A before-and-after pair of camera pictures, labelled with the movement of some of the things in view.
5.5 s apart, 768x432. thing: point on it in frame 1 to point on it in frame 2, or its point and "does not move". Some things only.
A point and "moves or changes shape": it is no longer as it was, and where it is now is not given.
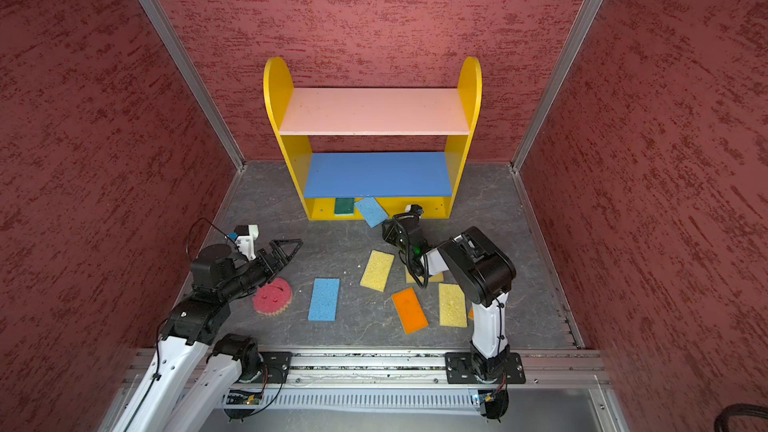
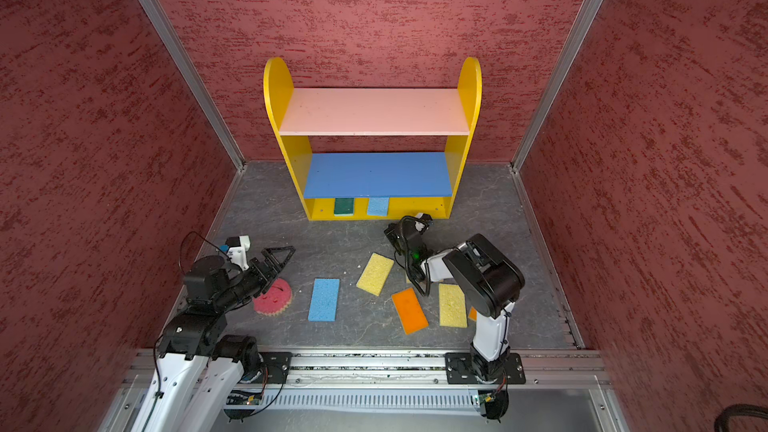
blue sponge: (373, 213) moves or changes shape
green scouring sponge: (344, 207) does not move
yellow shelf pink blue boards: (327, 183) does not move
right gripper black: (391, 233) does not move
